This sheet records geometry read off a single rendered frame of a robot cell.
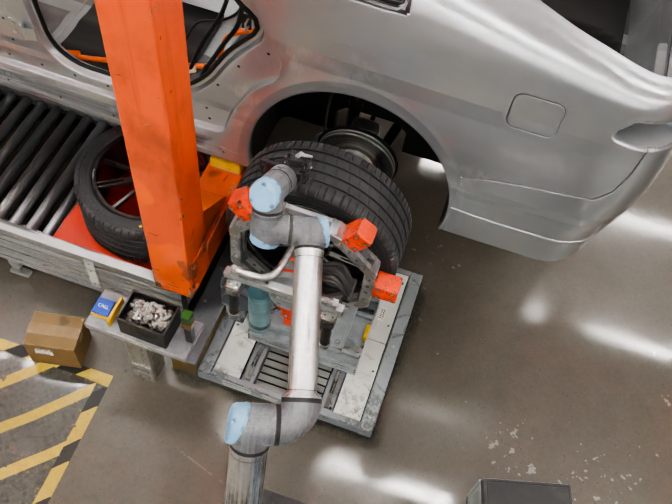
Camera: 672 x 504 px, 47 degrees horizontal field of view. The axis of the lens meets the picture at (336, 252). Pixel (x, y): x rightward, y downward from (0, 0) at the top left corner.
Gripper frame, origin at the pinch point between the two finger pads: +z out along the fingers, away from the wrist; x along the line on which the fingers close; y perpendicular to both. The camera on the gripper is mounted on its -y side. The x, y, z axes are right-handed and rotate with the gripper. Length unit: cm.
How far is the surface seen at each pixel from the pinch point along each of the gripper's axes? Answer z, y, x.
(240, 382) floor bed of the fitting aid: 25, -32, -116
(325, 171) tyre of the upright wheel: 7.1, 6.5, -6.5
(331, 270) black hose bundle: -9.8, 15.9, -33.9
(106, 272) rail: 23, -93, -75
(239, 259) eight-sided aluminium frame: 8, -25, -47
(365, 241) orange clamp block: -6.1, 25.6, -22.9
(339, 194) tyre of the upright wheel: 2.2, 13.4, -11.8
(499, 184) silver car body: 35, 62, -12
